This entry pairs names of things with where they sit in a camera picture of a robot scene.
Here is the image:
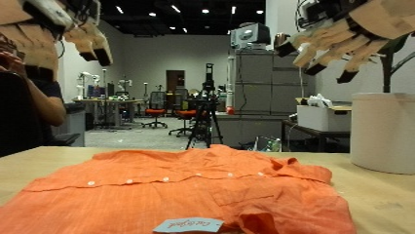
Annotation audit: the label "orange button shirt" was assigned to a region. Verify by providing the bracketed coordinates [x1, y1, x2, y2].
[0, 144, 358, 234]

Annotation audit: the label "orange office chair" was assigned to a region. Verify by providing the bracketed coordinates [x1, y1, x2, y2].
[168, 89, 198, 137]
[141, 91, 169, 130]

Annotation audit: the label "grey bin with dark lid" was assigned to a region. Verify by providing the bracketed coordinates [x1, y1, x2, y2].
[51, 102, 87, 148]

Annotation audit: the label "green plastic bottles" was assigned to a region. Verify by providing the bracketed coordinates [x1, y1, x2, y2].
[264, 137, 283, 153]

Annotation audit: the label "copper kettle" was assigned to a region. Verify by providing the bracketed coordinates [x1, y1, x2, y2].
[273, 31, 291, 50]

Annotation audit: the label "grey box monitor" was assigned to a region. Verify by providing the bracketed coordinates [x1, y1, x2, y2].
[230, 22, 273, 51]

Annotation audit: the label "brown door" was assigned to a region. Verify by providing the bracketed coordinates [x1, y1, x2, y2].
[166, 69, 186, 94]

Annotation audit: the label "black camera tripod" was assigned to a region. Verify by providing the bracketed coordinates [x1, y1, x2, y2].
[185, 62, 226, 150]

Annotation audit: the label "tall grey cabinet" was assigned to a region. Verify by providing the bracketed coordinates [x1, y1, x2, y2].
[228, 49, 317, 116]

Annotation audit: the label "white round plant pot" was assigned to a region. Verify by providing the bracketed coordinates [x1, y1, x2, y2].
[349, 92, 415, 176]

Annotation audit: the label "paper shirt tag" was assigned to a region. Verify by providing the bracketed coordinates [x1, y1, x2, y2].
[152, 216, 226, 234]

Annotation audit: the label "black chair armrest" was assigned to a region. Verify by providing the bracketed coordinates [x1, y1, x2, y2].
[47, 132, 83, 146]

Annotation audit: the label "green potted plant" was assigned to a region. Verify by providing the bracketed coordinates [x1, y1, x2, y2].
[379, 33, 415, 95]

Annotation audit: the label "white storage box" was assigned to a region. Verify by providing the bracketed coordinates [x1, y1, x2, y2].
[295, 104, 353, 133]

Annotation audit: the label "low grey counter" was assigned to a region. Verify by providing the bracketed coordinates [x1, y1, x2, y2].
[214, 111, 289, 149]

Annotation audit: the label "dark side table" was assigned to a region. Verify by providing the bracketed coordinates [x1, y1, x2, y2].
[282, 119, 351, 153]

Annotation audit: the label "background work desk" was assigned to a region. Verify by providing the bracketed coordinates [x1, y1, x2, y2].
[73, 97, 146, 130]

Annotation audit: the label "white crumpled bag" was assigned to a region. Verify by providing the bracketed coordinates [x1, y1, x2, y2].
[306, 93, 335, 109]

